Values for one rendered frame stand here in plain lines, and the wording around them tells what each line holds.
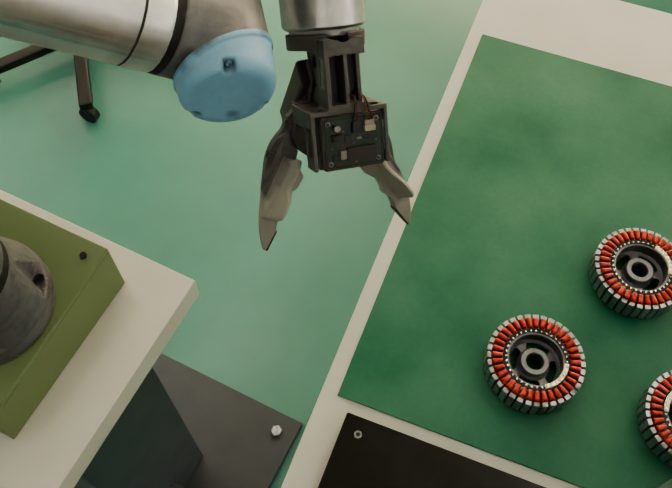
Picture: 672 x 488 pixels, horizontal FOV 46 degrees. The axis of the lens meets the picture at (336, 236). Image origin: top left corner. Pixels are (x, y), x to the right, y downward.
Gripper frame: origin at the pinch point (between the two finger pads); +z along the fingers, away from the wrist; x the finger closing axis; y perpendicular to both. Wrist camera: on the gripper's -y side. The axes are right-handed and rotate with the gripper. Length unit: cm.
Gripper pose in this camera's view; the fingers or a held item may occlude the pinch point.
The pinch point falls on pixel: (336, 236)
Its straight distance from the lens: 78.5
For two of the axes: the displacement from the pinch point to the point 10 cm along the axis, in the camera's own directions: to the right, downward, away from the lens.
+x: 9.5, -1.8, 2.7
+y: 3.2, 2.8, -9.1
